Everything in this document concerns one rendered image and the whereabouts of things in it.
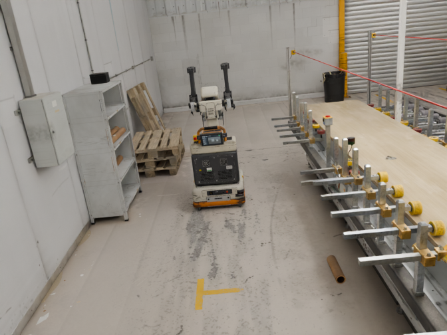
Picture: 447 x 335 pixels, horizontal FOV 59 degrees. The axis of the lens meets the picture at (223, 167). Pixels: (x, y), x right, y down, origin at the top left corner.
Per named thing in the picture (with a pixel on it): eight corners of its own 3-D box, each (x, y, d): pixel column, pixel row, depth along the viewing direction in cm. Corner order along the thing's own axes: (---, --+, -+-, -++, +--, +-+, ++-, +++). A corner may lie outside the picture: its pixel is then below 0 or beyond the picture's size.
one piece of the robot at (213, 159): (241, 192, 474) (234, 124, 446) (195, 196, 477) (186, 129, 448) (240, 181, 505) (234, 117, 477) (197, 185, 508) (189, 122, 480)
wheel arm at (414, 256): (360, 266, 188) (360, 261, 187) (358, 262, 191) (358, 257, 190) (437, 259, 187) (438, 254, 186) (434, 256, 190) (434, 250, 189)
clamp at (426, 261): (423, 267, 184) (424, 258, 182) (410, 251, 197) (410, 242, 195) (436, 266, 184) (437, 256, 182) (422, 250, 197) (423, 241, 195)
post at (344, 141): (342, 196, 316) (342, 139, 300) (342, 195, 320) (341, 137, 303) (347, 196, 316) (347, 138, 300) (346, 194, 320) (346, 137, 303)
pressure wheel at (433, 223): (426, 226, 217) (432, 238, 212) (430, 218, 211) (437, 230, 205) (437, 224, 217) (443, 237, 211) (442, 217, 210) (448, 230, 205)
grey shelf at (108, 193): (91, 224, 472) (60, 95, 420) (110, 194, 556) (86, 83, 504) (128, 221, 471) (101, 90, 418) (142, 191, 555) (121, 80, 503)
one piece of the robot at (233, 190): (237, 194, 466) (236, 187, 463) (202, 197, 468) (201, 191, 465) (237, 193, 468) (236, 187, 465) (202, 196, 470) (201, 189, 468)
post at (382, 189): (378, 254, 248) (380, 183, 232) (376, 251, 251) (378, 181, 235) (383, 253, 248) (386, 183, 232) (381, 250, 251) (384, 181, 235)
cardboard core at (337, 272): (335, 276, 320) (326, 255, 348) (336, 284, 322) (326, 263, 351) (345, 274, 319) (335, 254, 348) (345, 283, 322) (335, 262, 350)
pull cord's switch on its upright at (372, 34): (369, 114, 548) (370, 30, 511) (365, 111, 562) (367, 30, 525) (375, 113, 548) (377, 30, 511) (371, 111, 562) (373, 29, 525)
